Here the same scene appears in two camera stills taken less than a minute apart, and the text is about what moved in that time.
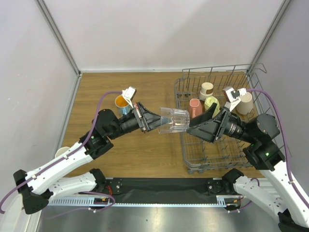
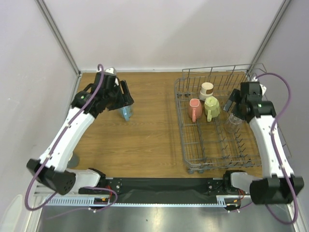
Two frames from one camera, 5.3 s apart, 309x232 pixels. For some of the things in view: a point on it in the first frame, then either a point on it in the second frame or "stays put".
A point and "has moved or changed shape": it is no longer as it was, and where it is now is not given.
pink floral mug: x=195 y=108 stays put
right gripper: x=222 y=124 -> x=238 y=104
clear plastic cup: x=173 y=120 has moved or changed shape
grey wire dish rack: x=237 y=88 stays put
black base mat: x=165 y=191 stays put
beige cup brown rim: x=206 y=91 stays put
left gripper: x=149 y=120 -> x=128 y=99
